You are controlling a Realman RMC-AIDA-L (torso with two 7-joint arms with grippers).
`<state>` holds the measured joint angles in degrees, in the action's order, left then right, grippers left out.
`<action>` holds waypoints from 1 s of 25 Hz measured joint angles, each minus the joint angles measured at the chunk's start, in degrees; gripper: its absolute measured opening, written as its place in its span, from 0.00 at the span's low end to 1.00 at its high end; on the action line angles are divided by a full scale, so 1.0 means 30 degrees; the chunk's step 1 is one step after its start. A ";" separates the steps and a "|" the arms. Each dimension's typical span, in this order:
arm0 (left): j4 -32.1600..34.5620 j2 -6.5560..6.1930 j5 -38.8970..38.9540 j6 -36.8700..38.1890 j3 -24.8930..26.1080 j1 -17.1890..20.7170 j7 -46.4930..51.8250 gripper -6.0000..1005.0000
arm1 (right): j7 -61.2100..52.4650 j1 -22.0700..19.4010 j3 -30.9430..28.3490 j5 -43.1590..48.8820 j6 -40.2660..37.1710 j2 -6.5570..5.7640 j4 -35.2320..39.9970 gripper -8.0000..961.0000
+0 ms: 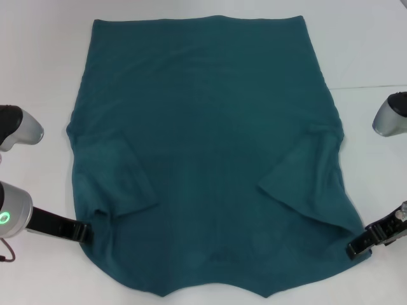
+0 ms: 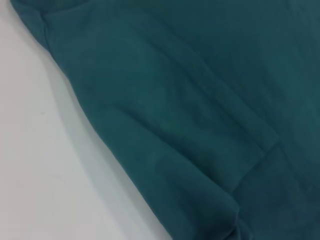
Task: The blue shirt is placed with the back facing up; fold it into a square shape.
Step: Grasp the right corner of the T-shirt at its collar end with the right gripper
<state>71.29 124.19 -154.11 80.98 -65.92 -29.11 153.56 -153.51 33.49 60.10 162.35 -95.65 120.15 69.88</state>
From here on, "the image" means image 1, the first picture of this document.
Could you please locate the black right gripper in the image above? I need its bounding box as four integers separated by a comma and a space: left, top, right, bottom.
346, 209, 407, 260

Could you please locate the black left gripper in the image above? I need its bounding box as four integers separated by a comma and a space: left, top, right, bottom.
26, 206, 95, 244

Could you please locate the blue t-shirt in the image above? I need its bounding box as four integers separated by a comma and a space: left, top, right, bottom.
65, 14, 373, 299

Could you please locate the dark left arm cable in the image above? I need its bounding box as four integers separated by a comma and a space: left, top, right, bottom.
0, 237, 17, 263

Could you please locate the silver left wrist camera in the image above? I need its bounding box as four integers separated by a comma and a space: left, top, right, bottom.
0, 104, 45, 153

